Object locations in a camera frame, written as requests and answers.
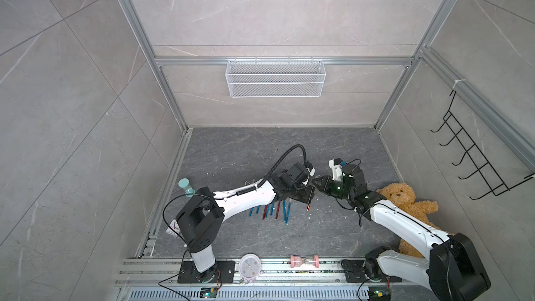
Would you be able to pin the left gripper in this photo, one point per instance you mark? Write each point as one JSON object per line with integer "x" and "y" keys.
{"x": 311, "y": 192}

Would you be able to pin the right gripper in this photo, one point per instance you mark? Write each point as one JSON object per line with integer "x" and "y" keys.
{"x": 325, "y": 187}

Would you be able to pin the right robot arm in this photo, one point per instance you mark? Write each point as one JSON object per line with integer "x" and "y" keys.
{"x": 447, "y": 264}

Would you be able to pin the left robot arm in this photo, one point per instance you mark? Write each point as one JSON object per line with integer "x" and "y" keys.
{"x": 200, "y": 220}

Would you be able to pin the pink hourglass timer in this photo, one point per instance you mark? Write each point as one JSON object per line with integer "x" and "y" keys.
{"x": 308, "y": 261}

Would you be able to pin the brown teddy bear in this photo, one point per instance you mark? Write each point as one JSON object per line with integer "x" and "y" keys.
{"x": 403, "y": 196}

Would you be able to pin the teal hourglass timer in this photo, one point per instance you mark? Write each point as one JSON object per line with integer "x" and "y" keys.
{"x": 187, "y": 187}

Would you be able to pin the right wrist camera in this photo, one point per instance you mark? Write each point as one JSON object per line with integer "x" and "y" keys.
{"x": 336, "y": 166}

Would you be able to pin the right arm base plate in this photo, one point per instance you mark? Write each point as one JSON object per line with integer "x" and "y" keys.
{"x": 357, "y": 271}

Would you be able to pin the white wire mesh basket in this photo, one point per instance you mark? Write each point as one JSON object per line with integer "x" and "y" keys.
{"x": 275, "y": 79}

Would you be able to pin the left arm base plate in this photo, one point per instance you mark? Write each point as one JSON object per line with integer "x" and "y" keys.
{"x": 221, "y": 272}

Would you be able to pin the black wire hook rack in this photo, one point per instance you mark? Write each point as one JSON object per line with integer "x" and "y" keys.
{"x": 473, "y": 153}

